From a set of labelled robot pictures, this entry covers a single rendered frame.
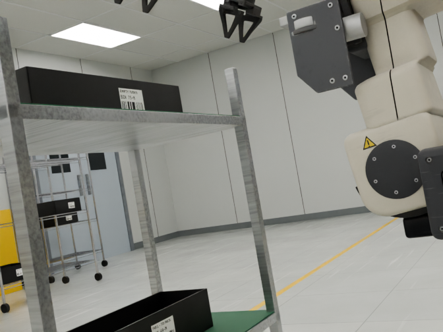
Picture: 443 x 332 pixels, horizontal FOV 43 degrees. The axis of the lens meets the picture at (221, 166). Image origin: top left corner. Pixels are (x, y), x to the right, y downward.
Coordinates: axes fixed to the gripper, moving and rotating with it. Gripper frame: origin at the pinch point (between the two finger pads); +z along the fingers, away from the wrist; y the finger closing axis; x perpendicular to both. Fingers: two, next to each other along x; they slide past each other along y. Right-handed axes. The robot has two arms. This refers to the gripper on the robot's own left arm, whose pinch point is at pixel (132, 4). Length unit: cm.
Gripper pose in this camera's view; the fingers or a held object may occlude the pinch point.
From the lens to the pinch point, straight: 115.9
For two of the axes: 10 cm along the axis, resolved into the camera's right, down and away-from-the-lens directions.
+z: -2.4, 9.5, 1.8
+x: 8.4, 3.0, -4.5
